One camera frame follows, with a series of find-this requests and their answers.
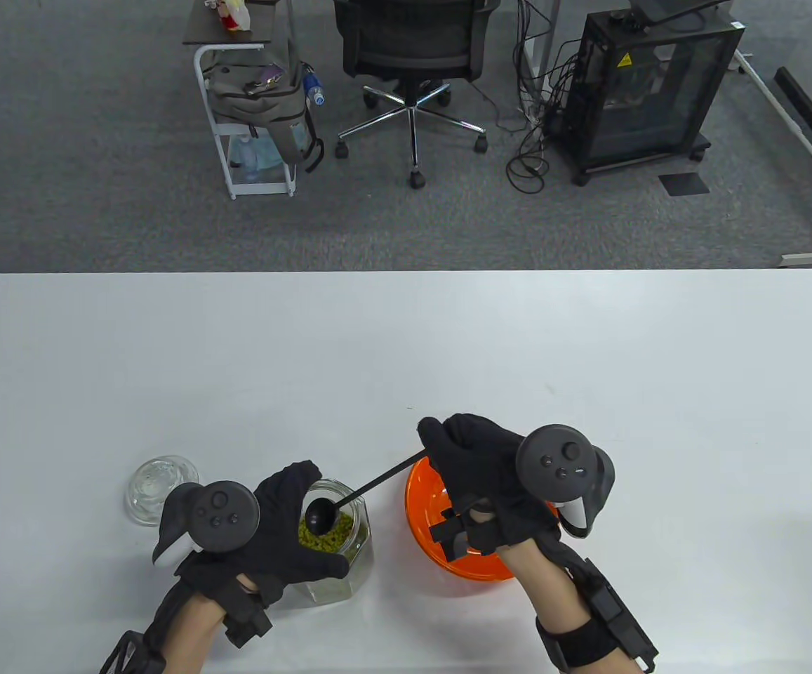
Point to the person's left hand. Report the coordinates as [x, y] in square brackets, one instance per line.
[279, 540]

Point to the person's right hand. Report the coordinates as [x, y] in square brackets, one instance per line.
[483, 456]

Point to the black measuring scoop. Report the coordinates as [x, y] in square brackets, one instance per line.
[319, 516]

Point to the large green mung beans heap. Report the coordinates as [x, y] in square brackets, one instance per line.
[332, 542]

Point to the clear glass jar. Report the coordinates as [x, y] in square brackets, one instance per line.
[328, 591]

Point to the orange plastic bowl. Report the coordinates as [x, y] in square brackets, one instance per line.
[423, 505]

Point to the clear glass jar lid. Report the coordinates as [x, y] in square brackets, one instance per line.
[149, 491]

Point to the person's right forearm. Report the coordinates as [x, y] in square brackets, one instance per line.
[539, 583]

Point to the person's left forearm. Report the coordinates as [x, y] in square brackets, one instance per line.
[191, 632]

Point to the dark grey left hand controller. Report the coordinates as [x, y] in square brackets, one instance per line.
[220, 512]

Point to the dark grey hand controller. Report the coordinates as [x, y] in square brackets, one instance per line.
[220, 512]
[553, 463]

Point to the dark grey right hand controller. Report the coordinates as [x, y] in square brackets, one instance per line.
[553, 463]

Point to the black floor plate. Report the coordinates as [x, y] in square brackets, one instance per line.
[684, 184]

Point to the pale blue plastic bag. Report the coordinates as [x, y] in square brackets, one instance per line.
[258, 158]

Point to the black glass-walled cabinet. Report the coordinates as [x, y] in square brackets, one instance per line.
[630, 105]

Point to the blue water bottle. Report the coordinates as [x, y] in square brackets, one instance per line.
[313, 88]

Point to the grey backpack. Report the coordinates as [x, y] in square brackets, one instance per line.
[258, 112]

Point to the black office chair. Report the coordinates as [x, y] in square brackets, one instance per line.
[413, 35]

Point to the shiny colourful packet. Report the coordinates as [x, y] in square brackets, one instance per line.
[269, 78]

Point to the red and yellow snack bag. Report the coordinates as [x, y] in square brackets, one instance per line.
[236, 15]

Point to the white cart with dark top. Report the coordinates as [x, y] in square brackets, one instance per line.
[202, 31]

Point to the white post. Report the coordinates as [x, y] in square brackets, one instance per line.
[544, 28]

